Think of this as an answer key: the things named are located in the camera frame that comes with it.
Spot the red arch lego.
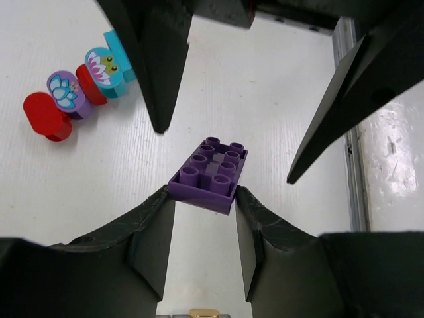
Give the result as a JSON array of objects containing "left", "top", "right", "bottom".
[{"left": 76, "top": 64, "right": 107, "bottom": 105}]

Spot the red round lego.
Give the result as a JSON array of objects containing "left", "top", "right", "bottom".
[{"left": 23, "top": 92, "right": 72, "bottom": 142}]

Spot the purple flower lego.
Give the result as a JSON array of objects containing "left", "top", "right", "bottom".
[{"left": 46, "top": 70, "right": 93, "bottom": 120}]

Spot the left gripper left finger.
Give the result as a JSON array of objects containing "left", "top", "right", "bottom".
[{"left": 1, "top": 186, "right": 175, "bottom": 317}]

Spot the teal frog lego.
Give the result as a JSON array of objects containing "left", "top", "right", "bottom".
[{"left": 85, "top": 47, "right": 127, "bottom": 99}]

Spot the teal base lego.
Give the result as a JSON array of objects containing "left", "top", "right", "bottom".
[{"left": 103, "top": 30, "right": 136, "bottom": 82}]

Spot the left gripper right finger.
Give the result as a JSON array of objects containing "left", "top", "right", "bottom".
[{"left": 236, "top": 187, "right": 423, "bottom": 317}]

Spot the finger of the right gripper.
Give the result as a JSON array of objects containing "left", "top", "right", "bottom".
[
  {"left": 287, "top": 1, "right": 423, "bottom": 184},
  {"left": 98, "top": 1, "right": 193, "bottom": 133}
]

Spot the purple lego plate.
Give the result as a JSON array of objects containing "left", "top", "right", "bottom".
[{"left": 168, "top": 136, "right": 248, "bottom": 215}]

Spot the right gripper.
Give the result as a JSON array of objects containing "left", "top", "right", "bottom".
[{"left": 188, "top": 0, "right": 391, "bottom": 32}]

